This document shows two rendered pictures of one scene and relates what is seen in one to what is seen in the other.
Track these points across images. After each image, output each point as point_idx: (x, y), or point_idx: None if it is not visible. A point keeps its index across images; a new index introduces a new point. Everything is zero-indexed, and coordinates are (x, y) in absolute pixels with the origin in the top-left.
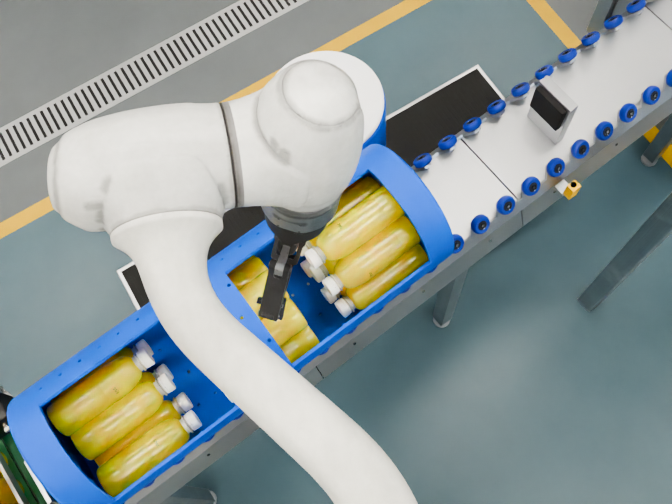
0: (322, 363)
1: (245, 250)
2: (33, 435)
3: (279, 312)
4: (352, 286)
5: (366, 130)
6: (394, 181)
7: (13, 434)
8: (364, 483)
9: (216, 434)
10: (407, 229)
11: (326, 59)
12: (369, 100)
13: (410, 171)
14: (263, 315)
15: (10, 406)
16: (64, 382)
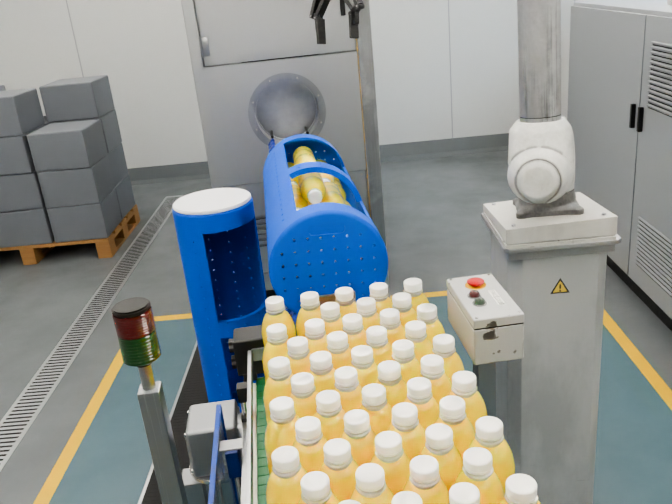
0: None
1: (282, 167)
2: (315, 207)
3: (357, 27)
4: (332, 180)
5: (246, 192)
6: (299, 136)
7: (305, 215)
8: None
9: None
10: (321, 160)
11: (189, 196)
12: (230, 190)
13: (299, 134)
14: (359, 4)
15: (280, 233)
16: (291, 206)
